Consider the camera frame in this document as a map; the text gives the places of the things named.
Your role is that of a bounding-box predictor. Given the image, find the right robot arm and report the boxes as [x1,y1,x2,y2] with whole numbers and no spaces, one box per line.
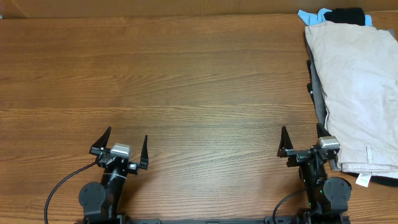
[271,123,352,224]

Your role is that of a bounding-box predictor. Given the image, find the black garment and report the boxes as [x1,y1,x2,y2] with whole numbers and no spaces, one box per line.
[324,7,366,26]

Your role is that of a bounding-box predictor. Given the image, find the beige shorts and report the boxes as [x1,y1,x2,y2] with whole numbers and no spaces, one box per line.
[305,22,397,186]

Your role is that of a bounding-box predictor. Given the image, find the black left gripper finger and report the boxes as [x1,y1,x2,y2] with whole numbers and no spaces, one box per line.
[91,126,111,149]
[140,135,149,170]

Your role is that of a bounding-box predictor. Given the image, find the grey shorts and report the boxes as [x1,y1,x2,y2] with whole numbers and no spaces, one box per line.
[305,29,397,173]

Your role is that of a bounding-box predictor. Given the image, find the light blue garment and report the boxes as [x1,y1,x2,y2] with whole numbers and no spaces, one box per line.
[298,8,373,26]

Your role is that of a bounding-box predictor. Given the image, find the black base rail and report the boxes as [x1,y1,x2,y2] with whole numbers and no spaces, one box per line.
[75,216,351,224]

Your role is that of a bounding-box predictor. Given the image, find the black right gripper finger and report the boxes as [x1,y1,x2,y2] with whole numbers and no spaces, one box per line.
[317,123,331,138]
[277,126,294,157]

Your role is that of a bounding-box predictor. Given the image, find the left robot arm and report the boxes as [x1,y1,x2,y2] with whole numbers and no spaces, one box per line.
[78,127,149,224]

